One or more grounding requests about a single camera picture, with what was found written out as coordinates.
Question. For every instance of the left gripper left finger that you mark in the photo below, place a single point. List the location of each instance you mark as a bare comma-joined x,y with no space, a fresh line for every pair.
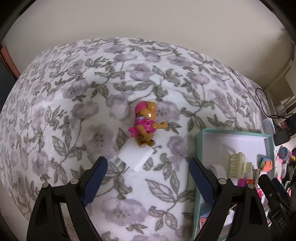
47,220

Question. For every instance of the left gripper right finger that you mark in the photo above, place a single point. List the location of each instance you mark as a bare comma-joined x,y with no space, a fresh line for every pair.
249,221

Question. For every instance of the cream plastic holder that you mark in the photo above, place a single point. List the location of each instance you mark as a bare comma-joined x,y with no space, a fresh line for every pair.
238,166

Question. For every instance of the pink foam piece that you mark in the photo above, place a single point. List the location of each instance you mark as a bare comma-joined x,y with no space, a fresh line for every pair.
202,221

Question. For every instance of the greek pattern box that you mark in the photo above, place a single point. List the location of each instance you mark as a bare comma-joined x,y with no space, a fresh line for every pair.
255,176

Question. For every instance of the white tape roll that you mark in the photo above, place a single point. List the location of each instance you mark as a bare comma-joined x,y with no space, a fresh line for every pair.
218,171

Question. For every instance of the orange blue foam toy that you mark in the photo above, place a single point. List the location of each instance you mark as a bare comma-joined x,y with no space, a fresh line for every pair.
265,164

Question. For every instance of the round blue sticker badge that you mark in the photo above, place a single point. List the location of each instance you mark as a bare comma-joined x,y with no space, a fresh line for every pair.
284,153

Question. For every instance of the teal white box tray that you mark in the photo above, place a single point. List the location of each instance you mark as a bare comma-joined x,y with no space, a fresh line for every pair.
215,146

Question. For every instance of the white power bank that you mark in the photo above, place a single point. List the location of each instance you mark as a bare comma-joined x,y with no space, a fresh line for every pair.
268,128

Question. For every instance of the white eraser block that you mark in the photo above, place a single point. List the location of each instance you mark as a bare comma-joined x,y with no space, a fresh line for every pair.
133,155

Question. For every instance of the cream wooden shelf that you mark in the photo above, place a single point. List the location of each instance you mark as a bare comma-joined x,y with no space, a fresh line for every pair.
281,92

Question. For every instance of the floral purple blanket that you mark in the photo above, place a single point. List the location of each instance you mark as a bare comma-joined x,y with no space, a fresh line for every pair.
75,103

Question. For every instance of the brown pink dog figurine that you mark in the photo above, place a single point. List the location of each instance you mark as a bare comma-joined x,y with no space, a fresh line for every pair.
145,124

